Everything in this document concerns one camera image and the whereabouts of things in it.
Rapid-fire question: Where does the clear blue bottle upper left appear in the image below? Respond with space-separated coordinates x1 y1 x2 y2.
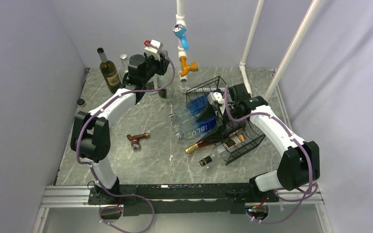
169 94 208 120

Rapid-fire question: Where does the black wire wine rack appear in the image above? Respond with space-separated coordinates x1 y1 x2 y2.
182 76 265 165

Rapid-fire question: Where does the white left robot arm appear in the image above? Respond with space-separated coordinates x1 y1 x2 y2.
70 50 175 204

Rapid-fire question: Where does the clear black-capped bottle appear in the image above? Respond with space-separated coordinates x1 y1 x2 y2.
199 133 246 168

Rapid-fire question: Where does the clear bottle dark label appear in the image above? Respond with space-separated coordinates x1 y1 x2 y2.
119 54 129 82

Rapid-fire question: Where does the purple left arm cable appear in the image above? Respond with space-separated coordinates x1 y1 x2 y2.
75 42 176 233

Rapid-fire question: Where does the clear blue bottle lower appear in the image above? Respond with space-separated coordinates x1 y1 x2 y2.
175 117 217 141

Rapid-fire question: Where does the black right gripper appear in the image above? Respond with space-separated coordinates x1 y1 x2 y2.
196 99 244 141

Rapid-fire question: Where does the clear blue bottle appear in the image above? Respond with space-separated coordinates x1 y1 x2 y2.
169 94 208 120
175 117 217 141

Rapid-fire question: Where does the tall clear open-neck bottle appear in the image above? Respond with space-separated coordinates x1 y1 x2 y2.
156 50 174 101

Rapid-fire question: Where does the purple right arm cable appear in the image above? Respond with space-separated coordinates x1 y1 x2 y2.
223 84 319 225

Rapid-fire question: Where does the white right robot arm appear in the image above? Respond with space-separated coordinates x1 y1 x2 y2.
185 83 320 201

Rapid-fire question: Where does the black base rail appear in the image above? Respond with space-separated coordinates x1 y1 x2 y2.
88 183 278 216

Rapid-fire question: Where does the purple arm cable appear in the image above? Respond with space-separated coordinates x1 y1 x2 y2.
223 84 319 225
75 42 176 233

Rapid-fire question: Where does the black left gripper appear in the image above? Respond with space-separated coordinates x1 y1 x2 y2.
141 51 170 84

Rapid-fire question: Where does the round clear flask bottle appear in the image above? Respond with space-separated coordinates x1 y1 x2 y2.
76 98 86 107

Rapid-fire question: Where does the white diagonal pole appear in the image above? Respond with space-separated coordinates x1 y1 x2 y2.
264 0 324 101

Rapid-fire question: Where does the dark green wine bottle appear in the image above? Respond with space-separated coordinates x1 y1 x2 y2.
97 48 121 94

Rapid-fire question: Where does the white PVC pipe frame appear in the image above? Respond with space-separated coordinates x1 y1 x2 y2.
175 0 264 94

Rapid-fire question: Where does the orange pipe valve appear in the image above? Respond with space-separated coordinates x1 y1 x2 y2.
179 56 199 77

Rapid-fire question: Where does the brown gold-capped wine bottle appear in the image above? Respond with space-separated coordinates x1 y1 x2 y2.
185 140 218 155

